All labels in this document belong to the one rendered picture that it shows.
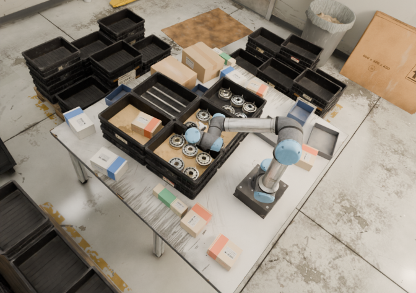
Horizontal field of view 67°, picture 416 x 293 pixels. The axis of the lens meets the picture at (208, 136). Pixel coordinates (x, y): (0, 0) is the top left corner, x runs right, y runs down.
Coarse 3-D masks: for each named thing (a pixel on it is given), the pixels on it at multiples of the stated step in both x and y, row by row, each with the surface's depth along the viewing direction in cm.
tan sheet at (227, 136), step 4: (196, 112) 229; (192, 116) 226; (212, 116) 229; (188, 120) 223; (192, 120) 224; (196, 120) 224; (204, 124) 223; (224, 132) 221; (228, 132) 222; (232, 132) 222; (236, 132) 223; (220, 136) 218; (224, 136) 219; (228, 136) 219; (232, 136) 220; (224, 140) 217; (228, 140) 217
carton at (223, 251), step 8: (216, 240) 178; (224, 240) 179; (208, 248) 175; (216, 248) 176; (224, 248) 176; (232, 248) 177; (240, 248) 177; (216, 256) 174; (224, 256) 174; (232, 256) 174; (224, 264) 174; (232, 264) 172
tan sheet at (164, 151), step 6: (168, 138) 211; (162, 144) 208; (168, 144) 208; (156, 150) 204; (162, 150) 205; (168, 150) 206; (174, 150) 206; (180, 150) 207; (198, 150) 209; (162, 156) 202; (168, 156) 203; (174, 156) 203; (180, 156) 204; (186, 162) 202; (192, 162) 202; (198, 168) 200; (204, 168) 200
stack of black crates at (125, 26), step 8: (112, 16) 332; (120, 16) 340; (128, 16) 347; (136, 16) 337; (104, 24) 330; (112, 24) 338; (120, 24) 339; (128, 24) 341; (136, 24) 326; (144, 24) 337; (104, 32) 326; (112, 32) 313; (120, 32) 315; (128, 32) 325; (136, 32) 334; (112, 40) 322; (128, 40) 332; (136, 40) 341
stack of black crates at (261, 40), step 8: (256, 32) 369; (264, 32) 375; (248, 40) 362; (256, 40) 355; (264, 40) 375; (272, 40) 374; (280, 40) 367; (248, 48) 369; (256, 48) 361; (264, 48) 354; (272, 48) 367; (256, 56) 367; (264, 56) 359; (272, 56) 353
